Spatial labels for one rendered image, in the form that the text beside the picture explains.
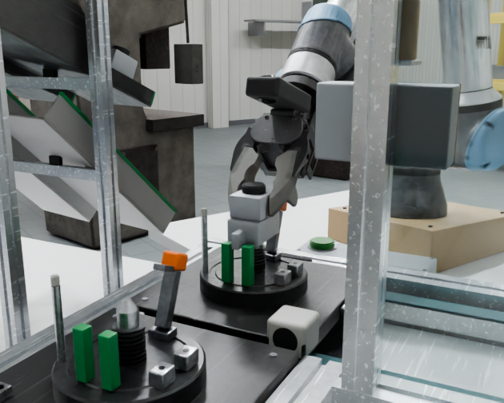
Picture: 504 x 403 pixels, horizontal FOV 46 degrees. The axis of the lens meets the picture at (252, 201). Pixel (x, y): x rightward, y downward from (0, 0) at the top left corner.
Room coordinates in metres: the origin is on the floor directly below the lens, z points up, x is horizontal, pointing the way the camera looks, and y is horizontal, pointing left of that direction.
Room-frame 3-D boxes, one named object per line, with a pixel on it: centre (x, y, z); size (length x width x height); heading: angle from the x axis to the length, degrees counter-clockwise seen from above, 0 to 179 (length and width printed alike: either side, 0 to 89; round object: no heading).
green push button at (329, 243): (0.91, -0.11, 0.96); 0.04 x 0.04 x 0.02
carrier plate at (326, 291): (0.73, 0.00, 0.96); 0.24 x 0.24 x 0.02; 63
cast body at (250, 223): (0.72, 0.00, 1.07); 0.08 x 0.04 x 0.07; 153
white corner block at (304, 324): (0.60, -0.04, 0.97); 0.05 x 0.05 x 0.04; 63
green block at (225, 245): (0.70, 0.03, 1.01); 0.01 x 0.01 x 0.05; 63
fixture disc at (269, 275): (0.73, 0.00, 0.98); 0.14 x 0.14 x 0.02
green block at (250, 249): (0.68, 0.01, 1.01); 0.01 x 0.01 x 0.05; 63
